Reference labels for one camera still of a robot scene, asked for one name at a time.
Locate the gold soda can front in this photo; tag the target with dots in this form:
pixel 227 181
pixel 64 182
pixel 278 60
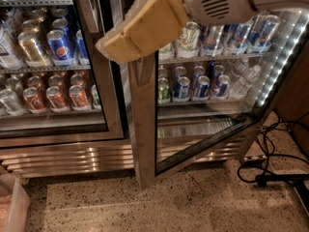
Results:
pixel 35 52

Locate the red cola can right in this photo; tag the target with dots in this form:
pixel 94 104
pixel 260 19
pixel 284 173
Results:
pixel 79 98

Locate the silver diet cola can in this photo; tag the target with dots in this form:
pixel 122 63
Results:
pixel 12 102

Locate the white green soda can right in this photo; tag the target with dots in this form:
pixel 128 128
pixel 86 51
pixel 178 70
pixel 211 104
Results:
pixel 187 46

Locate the silver blue energy can middle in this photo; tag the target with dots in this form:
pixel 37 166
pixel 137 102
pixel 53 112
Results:
pixel 236 43

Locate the clear water bottle back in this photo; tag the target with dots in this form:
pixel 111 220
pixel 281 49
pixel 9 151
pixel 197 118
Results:
pixel 240 66

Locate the red cola can left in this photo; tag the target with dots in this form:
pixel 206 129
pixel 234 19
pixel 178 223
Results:
pixel 35 100

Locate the silver blue energy can left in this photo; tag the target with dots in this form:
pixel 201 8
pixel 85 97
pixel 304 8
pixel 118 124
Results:
pixel 211 40

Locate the red cola can middle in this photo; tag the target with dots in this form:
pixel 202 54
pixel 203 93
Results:
pixel 57 99

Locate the glass fridge door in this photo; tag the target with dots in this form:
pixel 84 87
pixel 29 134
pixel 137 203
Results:
pixel 212 122
pixel 83 23

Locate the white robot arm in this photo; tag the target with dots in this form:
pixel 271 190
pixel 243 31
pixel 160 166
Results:
pixel 269 5

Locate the blue Pepsi can lower middle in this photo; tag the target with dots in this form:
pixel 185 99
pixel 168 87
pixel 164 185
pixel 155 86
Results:
pixel 201 89

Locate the steel fridge bottom grille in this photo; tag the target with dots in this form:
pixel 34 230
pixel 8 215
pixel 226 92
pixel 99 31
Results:
pixel 52 160

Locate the blue Pepsi can lower left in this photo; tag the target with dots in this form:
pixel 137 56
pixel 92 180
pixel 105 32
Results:
pixel 181 91

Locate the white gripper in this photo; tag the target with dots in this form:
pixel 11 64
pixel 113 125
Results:
pixel 210 2

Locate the white green soda can middle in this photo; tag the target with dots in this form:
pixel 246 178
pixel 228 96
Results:
pixel 167 52

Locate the clear water bottle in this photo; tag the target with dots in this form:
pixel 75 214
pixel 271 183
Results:
pixel 240 66
pixel 245 82

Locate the blue Pepsi can lower right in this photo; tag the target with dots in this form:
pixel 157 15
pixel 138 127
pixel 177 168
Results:
pixel 219 90

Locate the silver blue energy can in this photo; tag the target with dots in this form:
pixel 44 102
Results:
pixel 236 43
pixel 259 39
pixel 211 40

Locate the blue Pepsi can front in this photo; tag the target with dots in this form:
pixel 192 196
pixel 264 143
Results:
pixel 61 47

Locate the blue pepsi can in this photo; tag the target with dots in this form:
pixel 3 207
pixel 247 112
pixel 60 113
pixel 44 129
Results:
pixel 181 91
pixel 201 89
pixel 61 47
pixel 219 90

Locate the translucent plastic bin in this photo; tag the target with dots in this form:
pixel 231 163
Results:
pixel 14 204

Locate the clear water bottle front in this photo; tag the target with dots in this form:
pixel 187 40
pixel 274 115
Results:
pixel 245 82

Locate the silver blue energy can right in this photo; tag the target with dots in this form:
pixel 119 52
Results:
pixel 259 39

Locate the red cola can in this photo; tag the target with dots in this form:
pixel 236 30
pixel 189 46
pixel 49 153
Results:
pixel 79 98
pixel 57 99
pixel 35 100

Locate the white green soda can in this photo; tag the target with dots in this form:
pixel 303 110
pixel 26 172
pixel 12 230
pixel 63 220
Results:
pixel 187 46
pixel 167 52

